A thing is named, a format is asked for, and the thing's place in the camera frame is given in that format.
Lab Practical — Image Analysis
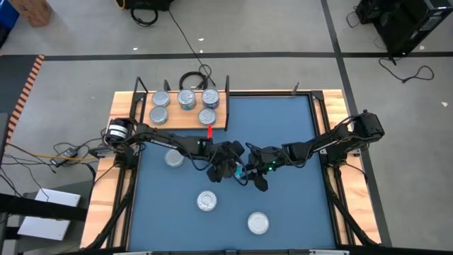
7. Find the white flat box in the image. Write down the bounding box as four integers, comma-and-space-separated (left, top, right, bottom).
16, 187, 82, 242

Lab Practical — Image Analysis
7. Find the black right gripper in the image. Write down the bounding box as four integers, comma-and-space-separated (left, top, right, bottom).
241, 142, 289, 193

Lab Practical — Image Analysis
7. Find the long black floor cable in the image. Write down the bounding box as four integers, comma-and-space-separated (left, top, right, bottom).
168, 9, 217, 87

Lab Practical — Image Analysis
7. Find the black mat with orange stripes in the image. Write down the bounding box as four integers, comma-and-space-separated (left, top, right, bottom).
0, 54, 46, 142

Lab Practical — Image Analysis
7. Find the blue table mat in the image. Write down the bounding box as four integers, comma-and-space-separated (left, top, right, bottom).
127, 94, 337, 251

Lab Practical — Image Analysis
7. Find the black computer tower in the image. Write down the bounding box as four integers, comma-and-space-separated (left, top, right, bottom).
355, 0, 453, 57

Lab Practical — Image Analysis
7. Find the large green label tuna can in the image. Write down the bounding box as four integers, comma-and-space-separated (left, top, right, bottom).
247, 211, 270, 235

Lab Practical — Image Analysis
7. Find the wooden table with black frame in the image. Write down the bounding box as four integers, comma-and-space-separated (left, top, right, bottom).
79, 88, 383, 255

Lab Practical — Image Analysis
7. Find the blue plastic bin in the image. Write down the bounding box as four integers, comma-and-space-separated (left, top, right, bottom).
0, 0, 21, 31

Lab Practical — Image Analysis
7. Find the wooden shelf with black frame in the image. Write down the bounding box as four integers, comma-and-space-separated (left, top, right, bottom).
131, 74, 231, 132

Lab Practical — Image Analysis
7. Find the yellow cable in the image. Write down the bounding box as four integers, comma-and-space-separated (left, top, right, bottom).
6, 143, 100, 162

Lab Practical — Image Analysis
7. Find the black looped floor cable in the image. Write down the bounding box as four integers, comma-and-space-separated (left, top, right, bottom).
378, 56, 435, 84

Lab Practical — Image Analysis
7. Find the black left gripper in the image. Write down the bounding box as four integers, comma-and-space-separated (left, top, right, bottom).
206, 140, 247, 183

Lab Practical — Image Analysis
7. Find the black coiled cable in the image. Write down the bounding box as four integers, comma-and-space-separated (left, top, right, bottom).
130, 6, 159, 28
178, 70, 210, 91

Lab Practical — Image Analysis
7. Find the black beam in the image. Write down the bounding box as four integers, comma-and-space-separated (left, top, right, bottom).
0, 193, 88, 222

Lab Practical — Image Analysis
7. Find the green white label tuna can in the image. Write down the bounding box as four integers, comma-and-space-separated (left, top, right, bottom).
151, 89, 171, 108
149, 106, 169, 126

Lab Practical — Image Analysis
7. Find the yellowfin tuna can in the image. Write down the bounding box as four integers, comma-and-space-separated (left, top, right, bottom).
164, 148, 185, 169
196, 190, 218, 213

